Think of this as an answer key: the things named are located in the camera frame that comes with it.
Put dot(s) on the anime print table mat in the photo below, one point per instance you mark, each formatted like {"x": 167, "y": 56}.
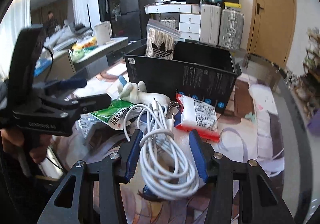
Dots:
{"x": 248, "y": 129}

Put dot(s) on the black refrigerator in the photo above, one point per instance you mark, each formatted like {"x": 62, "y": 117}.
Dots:
{"x": 134, "y": 19}

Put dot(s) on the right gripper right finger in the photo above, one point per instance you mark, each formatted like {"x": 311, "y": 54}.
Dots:
{"x": 258, "y": 202}

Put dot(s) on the white desk with drawers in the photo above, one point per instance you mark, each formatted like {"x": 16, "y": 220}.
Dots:
{"x": 186, "y": 17}

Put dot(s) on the wooden door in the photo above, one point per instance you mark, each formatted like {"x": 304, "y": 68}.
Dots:
{"x": 272, "y": 29}

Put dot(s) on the white plush toy keychain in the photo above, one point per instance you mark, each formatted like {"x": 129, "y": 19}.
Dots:
{"x": 136, "y": 93}

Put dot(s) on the wooden shoe rack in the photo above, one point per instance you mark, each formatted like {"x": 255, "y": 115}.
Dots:
{"x": 306, "y": 86}

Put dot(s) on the purple bag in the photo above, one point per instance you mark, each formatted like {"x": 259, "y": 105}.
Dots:
{"x": 314, "y": 124}

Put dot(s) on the person in plaid shirt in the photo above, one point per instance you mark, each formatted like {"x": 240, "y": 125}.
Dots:
{"x": 50, "y": 25}

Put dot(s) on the wicker basket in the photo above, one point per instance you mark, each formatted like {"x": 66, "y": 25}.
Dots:
{"x": 170, "y": 22}

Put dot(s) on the white medicine sachet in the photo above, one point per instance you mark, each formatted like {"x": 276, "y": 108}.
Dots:
{"x": 88, "y": 124}

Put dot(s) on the zip bag of white laces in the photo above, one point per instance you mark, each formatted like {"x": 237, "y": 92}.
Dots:
{"x": 161, "y": 39}

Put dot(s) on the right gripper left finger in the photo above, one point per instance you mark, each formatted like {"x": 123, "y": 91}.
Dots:
{"x": 90, "y": 193}

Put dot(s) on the white suitcase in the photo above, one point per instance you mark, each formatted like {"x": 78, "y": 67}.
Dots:
{"x": 210, "y": 24}

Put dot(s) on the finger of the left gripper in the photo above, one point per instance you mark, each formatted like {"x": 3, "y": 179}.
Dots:
{"x": 61, "y": 115}
{"x": 56, "y": 86}

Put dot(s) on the red white snack packet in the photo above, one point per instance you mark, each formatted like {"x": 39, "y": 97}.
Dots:
{"x": 196, "y": 115}

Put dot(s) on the black cardboard box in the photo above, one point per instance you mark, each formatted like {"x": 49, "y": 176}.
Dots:
{"x": 203, "y": 72}

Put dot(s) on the silver aluminium suitcase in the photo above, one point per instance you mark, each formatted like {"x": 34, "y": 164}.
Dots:
{"x": 231, "y": 28}

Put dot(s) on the white air purifier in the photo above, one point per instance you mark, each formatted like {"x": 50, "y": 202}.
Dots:
{"x": 103, "y": 32}

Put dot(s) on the grey side cabinet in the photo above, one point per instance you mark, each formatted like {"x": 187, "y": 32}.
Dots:
{"x": 64, "y": 67}

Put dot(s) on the green medicine sachet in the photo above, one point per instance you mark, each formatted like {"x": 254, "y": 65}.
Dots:
{"x": 114, "y": 115}

